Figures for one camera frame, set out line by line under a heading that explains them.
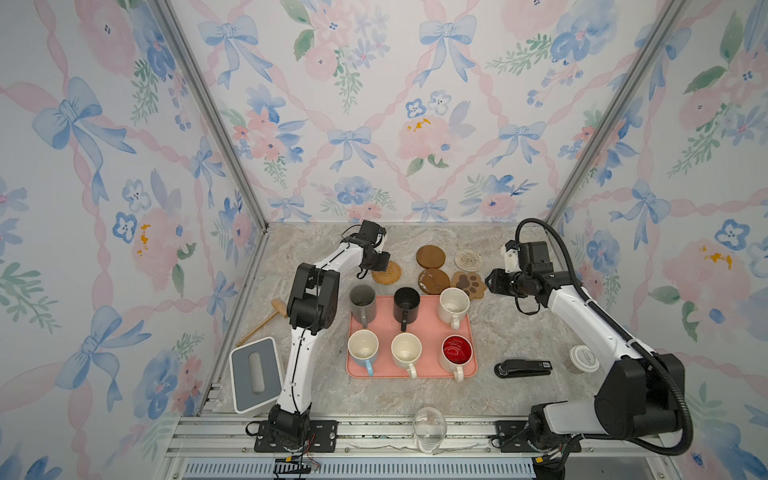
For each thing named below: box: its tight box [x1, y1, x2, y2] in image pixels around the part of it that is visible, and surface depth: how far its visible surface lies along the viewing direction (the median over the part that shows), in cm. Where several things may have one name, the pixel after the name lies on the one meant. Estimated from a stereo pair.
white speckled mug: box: [437, 287, 471, 331], surface depth 92 cm
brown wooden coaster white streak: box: [418, 268, 451, 295], surface depth 105 cm
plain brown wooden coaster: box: [416, 245, 446, 269], surface depth 112 cm
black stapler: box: [494, 359, 553, 378], surface depth 85 cm
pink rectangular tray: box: [346, 296, 478, 378], surface depth 86 cm
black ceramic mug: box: [393, 286, 421, 332], surface depth 92 cm
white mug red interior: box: [439, 334, 473, 383], surface depth 83 cm
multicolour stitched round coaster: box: [454, 249, 483, 272], surface depth 112 cm
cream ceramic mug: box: [390, 332, 423, 379], surface depth 81 cm
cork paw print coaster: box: [450, 271, 487, 301], surface depth 105 cm
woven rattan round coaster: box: [371, 261, 402, 286], surface depth 107 cm
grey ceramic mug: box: [349, 284, 377, 328], surface depth 90 cm
